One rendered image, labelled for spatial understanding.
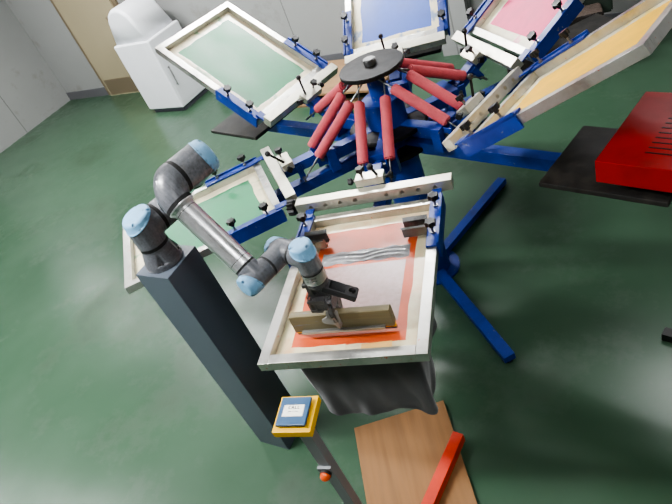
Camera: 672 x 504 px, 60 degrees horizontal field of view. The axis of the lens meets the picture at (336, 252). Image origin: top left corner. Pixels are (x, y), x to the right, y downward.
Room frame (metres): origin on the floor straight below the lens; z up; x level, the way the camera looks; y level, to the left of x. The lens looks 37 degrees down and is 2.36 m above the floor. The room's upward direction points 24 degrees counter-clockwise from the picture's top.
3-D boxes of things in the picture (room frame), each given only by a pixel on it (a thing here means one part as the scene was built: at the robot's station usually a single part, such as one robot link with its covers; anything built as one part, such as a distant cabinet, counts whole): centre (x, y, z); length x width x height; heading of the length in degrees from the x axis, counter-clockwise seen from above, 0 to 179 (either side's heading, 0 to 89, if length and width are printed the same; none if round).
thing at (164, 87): (7.27, 0.99, 0.63); 0.64 x 0.57 x 1.27; 49
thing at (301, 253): (1.43, 0.09, 1.31); 0.09 x 0.08 x 0.11; 36
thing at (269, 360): (1.64, -0.04, 0.97); 0.79 x 0.58 x 0.04; 154
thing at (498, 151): (2.04, -0.87, 0.91); 1.34 x 0.41 x 0.08; 34
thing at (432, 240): (1.74, -0.39, 0.98); 0.30 x 0.05 x 0.07; 154
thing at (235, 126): (3.15, -0.12, 0.91); 1.34 x 0.41 x 0.08; 34
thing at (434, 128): (2.59, -0.50, 0.99); 0.82 x 0.79 x 0.12; 154
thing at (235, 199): (2.53, 0.41, 1.05); 1.08 x 0.61 x 0.23; 94
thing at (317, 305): (1.43, 0.10, 1.15); 0.09 x 0.08 x 0.12; 64
